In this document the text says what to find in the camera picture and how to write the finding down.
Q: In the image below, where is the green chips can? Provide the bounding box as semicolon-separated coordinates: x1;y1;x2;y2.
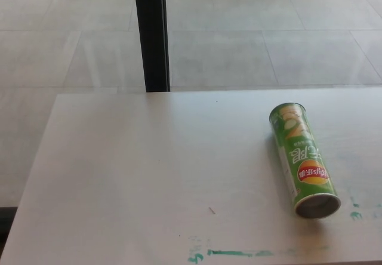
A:
269;102;342;220

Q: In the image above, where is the black vertical post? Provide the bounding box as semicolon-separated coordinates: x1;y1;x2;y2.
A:
133;0;171;93

